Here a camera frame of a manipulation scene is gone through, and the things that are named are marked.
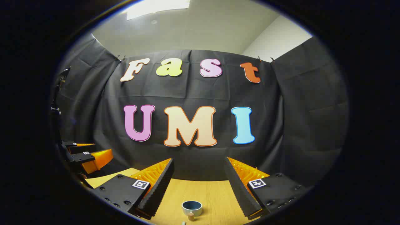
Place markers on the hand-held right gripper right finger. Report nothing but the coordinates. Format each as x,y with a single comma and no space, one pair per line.
239,190

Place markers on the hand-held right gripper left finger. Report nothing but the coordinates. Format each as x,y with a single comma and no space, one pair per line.
159,187

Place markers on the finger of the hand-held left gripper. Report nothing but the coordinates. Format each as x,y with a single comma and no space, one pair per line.
70,144
100,161

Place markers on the wooden desktop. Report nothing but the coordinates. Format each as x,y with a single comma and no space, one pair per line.
215,197

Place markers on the black backdrop cloth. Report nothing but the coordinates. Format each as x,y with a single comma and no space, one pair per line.
193,90

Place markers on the ceiling light panel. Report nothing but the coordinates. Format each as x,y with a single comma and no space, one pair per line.
156,7

